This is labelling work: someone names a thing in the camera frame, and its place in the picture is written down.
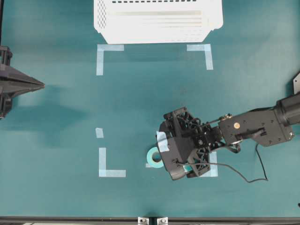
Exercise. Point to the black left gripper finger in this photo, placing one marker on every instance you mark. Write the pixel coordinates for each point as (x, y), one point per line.
(12, 92)
(8, 73)

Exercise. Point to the bottom-left tape corner marker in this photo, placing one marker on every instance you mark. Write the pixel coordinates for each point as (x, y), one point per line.
(103, 172)

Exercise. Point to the bottom-right tape corner marker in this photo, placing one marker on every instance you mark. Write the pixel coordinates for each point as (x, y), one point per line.
(213, 172)

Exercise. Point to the white perforated plastic basket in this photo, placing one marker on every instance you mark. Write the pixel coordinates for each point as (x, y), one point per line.
(156, 21)

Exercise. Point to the black table edge rail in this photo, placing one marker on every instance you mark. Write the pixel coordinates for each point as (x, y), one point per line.
(153, 220)

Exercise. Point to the left metal bracket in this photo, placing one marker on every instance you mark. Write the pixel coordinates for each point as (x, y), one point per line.
(143, 221)

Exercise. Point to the top-right tape corner marker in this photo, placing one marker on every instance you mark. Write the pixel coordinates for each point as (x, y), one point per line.
(206, 48)

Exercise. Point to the right metal bracket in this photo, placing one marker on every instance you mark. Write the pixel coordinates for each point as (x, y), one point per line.
(162, 221)

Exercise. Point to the top-left tape corner marker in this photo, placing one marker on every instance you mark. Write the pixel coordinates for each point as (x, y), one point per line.
(101, 49)

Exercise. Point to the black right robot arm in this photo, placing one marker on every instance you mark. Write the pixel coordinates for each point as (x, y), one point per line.
(266, 126)

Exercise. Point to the small left tape strip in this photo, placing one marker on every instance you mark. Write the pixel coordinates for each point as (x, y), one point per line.
(99, 132)

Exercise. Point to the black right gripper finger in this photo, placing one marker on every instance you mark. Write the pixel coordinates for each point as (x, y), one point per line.
(198, 160)

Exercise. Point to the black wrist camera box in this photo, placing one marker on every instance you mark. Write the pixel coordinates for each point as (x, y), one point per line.
(174, 152)

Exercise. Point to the teal tape roll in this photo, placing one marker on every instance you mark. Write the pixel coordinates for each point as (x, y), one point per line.
(154, 159)

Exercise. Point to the metal bracket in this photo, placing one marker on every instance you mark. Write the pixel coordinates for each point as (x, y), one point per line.
(162, 221)
(143, 221)

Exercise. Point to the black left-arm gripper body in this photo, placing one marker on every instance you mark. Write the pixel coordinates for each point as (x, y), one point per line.
(5, 99)

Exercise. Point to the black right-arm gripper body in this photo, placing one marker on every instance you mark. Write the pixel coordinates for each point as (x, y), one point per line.
(181, 132)

